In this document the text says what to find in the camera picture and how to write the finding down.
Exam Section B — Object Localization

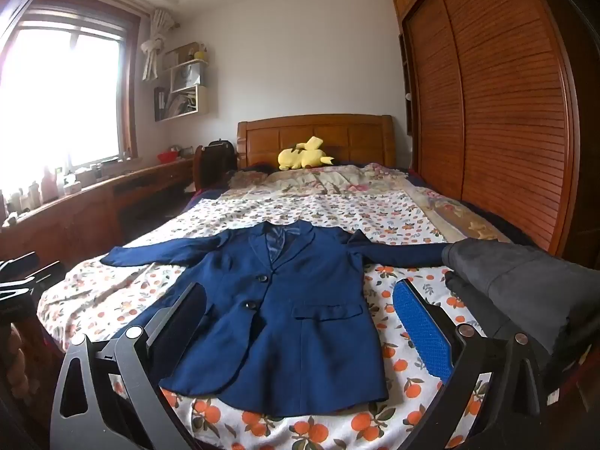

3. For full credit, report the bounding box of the window with brown frame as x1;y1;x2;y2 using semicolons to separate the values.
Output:
0;7;141;183

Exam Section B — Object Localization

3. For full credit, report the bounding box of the tied white curtain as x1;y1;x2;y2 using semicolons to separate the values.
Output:
141;8;177;83

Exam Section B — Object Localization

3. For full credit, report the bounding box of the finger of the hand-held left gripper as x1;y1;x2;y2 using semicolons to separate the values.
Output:
0;252;39;276
0;274;35;301

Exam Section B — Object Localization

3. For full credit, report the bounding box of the row of bottles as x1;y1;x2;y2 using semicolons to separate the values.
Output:
0;163;110;226

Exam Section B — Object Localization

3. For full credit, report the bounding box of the wooden slatted wardrobe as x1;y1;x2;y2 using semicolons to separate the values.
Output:
393;0;600;266

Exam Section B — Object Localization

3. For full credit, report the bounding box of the white wall shelf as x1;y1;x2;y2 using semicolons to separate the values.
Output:
154;42;213;123

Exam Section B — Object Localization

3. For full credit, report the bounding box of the orange print bedsheet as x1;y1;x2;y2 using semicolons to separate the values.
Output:
36;194;516;450

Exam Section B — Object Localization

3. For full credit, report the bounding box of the grey folded garment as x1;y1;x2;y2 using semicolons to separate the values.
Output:
441;239;600;354

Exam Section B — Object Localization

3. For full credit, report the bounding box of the wooden bed headboard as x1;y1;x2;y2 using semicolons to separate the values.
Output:
237;114;397;172

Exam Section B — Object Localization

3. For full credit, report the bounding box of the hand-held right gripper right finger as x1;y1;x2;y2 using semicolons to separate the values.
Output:
393;277;556;450

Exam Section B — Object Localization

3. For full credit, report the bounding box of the navy blue suit jacket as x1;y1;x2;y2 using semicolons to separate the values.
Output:
100;222;452;418

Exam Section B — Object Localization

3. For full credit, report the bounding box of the floral quilt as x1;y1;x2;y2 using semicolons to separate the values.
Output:
225;163;513;245

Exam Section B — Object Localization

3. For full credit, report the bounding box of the yellow plush toy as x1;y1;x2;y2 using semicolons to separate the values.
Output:
277;136;335;171

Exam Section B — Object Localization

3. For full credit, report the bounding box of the person's left hand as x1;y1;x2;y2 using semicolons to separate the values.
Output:
8;325;35;400

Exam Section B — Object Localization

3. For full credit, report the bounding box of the long wooden desk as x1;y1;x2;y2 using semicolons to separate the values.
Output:
0;157;195;266

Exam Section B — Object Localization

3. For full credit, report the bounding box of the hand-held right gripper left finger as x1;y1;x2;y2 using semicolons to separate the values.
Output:
49;282;209;450

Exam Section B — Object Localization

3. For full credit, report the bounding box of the wooden chair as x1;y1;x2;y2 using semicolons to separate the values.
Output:
192;145;208;194

